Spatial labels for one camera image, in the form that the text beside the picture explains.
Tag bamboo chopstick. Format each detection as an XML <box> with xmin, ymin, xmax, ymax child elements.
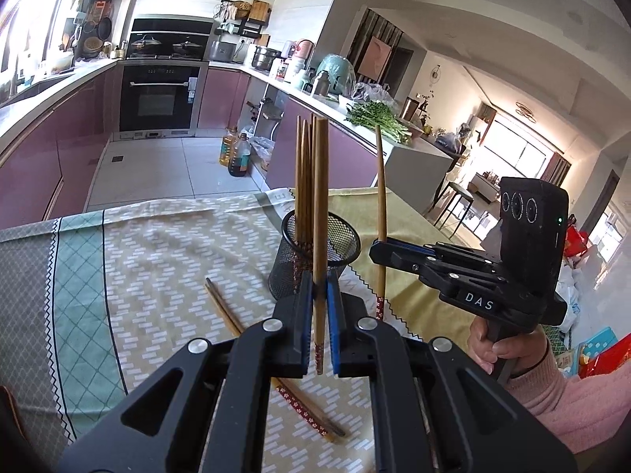
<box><xmin>302</xmin><ymin>120</ymin><xmax>312</xmax><ymax>255</ymax></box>
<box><xmin>375</xmin><ymin>125</ymin><xmax>387</xmax><ymax>319</ymax></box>
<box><xmin>293</xmin><ymin>116</ymin><xmax>304</xmax><ymax>292</ymax></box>
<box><xmin>312</xmin><ymin>117</ymin><xmax>329</xmax><ymax>375</ymax></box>
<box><xmin>308</xmin><ymin>113</ymin><xmax>317</xmax><ymax>254</ymax></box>
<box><xmin>204</xmin><ymin>279</ymin><xmax>339</xmax><ymax>445</ymax></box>

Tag pink sleeve right forearm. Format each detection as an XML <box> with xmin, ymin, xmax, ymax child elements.
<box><xmin>506</xmin><ymin>352</ymin><xmax>630</xmax><ymax>454</ymax></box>

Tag kitchen window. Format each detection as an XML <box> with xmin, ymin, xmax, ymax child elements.
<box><xmin>1</xmin><ymin>0</ymin><xmax>57</xmax><ymax>73</ymax></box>

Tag right hand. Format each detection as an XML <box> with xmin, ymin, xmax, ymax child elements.
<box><xmin>467</xmin><ymin>316</ymin><xmax>549</xmax><ymax>374</ymax></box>

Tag yellow cloth mat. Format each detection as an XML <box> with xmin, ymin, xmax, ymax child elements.
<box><xmin>329</xmin><ymin>188</ymin><xmax>474</xmax><ymax>350</ymax></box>

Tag black bar stool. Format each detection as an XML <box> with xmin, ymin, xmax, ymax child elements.
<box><xmin>434</xmin><ymin>182</ymin><xmax>475</xmax><ymax>238</ymax></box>

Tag black mesh utensil cup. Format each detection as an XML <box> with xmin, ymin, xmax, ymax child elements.
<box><xmin>267</xmin><ymin>210</ymin><xmax>360</xmax><ymax>300</ymax></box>

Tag dark wooden chopstick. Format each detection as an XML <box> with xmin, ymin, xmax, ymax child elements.
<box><xmin>205</xmin><ymin>276</ymin><xmax>348</xmax><ymax>438</ymax></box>

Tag green leafy vegetables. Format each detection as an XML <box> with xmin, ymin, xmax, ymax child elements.
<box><xmin>345</xmin><ymin>101</ymin><xmax>411</xmax><ymax>144</ymax></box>

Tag patterned green beige tablecloth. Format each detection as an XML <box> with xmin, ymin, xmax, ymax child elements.
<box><xmin>0</xmin><ymin>187</ymin><xmax>430</xmax><ymax>473</ymax></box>

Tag mint green appliance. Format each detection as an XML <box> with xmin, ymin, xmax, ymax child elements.
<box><xmin>315</xmin><ymin>54</ymin><xmax>356</xmax><ymax>97</ymax></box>

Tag dark sauce bottle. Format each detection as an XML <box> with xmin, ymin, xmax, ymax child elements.
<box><xmin>228</xmin><ymin>132</ymin><xmax>251</xmax><ymax>177</ymax></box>

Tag cooking oil bottle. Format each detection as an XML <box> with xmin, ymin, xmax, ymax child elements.
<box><xmin>219</xmin><ymin>127</ymin><xmax>239</xmax><ymax>167</ymax></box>

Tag steel stock pot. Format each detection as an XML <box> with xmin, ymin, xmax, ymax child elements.
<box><xmin>250</xmin><ymin>46</ymin><xmax>281</xmax><ymax>73</ymax></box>

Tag black built-in oven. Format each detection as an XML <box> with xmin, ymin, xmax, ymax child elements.
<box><xmin>116</xmin><ymin>60</ymin><xmax>207</xmax><ymax>140</ymax></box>

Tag black range hood stove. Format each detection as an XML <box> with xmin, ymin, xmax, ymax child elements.
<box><xmin>126</xmin><ymin>15</ymin><xmax>218</xmax><ymax>61</ymax></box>

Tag wall spice rack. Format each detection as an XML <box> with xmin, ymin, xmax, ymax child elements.
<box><xmin>214</xmin><ymin>0</ymin><xmax>272</xmax><ymax>41</ymax></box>

